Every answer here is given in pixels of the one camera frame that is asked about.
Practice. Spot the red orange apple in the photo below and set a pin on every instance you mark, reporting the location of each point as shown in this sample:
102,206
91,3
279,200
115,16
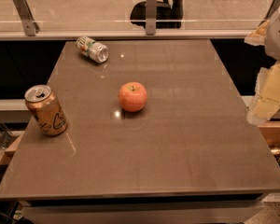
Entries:
132,96

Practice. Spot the left metal railing bracket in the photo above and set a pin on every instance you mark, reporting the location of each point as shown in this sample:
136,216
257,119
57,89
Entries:
30,26

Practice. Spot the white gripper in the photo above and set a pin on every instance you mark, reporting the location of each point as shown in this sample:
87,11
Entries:
278,38

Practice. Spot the glass railing panel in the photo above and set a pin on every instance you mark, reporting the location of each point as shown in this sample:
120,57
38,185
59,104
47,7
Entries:
116,15

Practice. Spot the gold soda can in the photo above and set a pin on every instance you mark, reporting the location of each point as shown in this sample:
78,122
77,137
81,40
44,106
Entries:
45,107

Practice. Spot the middle metal railing bracket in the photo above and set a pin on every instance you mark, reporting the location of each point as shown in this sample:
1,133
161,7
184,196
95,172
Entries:
151,15

